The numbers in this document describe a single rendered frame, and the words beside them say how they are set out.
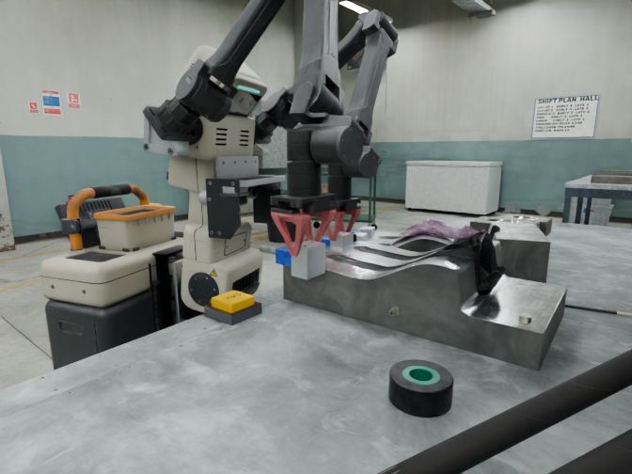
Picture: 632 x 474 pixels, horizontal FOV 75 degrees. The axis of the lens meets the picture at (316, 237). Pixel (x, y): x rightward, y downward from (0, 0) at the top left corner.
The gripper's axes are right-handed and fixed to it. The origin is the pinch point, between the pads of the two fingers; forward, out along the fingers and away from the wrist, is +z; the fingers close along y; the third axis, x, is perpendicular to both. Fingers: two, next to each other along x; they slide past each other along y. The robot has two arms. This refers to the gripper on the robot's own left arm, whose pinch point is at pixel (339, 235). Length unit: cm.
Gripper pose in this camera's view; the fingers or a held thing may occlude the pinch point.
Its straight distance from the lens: 101.6
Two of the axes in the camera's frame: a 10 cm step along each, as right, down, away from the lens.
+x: -8.0, -1.1, 5.9
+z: 0.1, 9.8, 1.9
